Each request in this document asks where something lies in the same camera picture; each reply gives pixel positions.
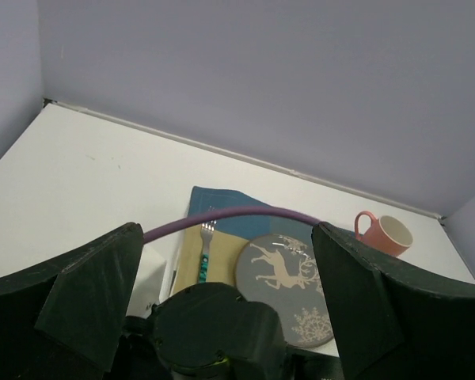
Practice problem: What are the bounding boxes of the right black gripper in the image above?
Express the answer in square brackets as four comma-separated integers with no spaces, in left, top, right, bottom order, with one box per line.
[120,283,340,379]

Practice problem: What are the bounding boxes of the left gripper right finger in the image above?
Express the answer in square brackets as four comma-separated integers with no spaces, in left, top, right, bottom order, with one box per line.
[312,222,475,379]

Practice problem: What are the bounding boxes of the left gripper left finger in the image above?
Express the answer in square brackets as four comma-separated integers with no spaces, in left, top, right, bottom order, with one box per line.
[0,222,143,379]

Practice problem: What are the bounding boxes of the pink cup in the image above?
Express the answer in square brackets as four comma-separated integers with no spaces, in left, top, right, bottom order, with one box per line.
[354,211,413,257]

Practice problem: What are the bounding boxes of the dark patterned plate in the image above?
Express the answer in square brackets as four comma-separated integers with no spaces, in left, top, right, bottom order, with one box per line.
[235,234,333,348]

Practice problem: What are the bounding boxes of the blue beige checked cloth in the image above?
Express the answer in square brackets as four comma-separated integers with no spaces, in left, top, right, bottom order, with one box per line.
[171,186,313,295]

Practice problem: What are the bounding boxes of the fork with teal handle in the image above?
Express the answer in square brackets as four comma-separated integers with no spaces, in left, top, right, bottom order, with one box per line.
[198,220,217,283]

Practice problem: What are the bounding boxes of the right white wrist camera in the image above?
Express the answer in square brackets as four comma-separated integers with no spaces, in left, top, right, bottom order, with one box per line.
[126,244,172,317]

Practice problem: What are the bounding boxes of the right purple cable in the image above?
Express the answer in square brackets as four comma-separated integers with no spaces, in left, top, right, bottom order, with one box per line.
[142,205,321,245]

